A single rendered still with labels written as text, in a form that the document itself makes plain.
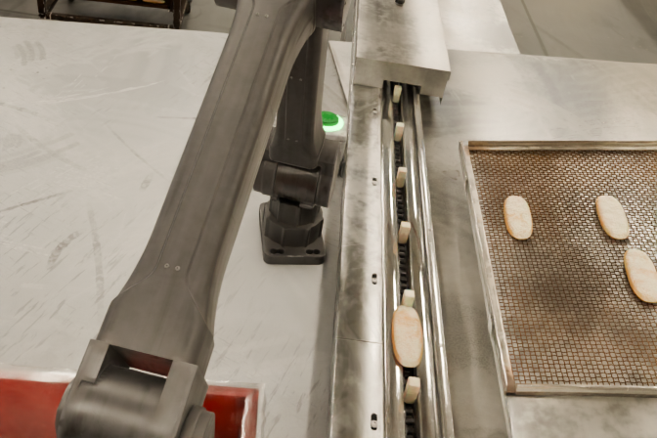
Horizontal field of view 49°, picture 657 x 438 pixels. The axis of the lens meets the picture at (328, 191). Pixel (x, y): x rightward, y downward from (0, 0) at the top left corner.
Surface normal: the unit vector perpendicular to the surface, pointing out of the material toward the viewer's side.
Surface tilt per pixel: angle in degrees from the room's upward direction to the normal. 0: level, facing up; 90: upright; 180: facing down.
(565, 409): 10
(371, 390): 0
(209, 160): 27
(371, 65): 90
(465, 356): 0
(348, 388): 0
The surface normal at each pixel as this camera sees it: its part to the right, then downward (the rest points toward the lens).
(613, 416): -0.04, -0.81
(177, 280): 0.04, -0.46
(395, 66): -0.05, 0.58
